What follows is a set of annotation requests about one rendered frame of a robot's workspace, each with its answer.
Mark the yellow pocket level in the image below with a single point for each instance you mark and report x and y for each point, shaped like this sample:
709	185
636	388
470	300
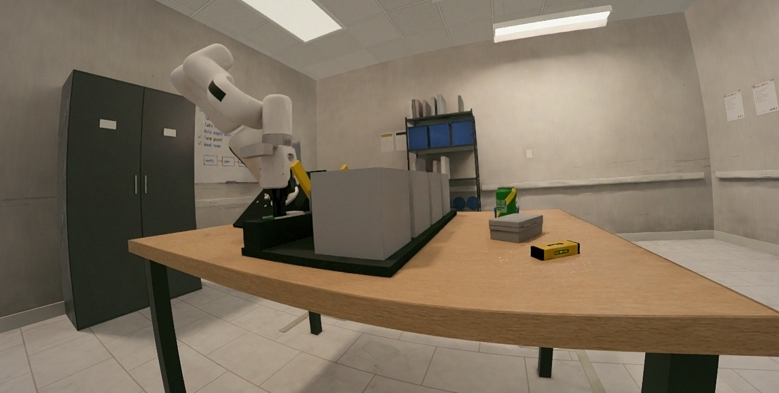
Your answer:
555	250

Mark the green drink can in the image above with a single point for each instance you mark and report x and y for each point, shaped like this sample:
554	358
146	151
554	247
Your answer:
506	200

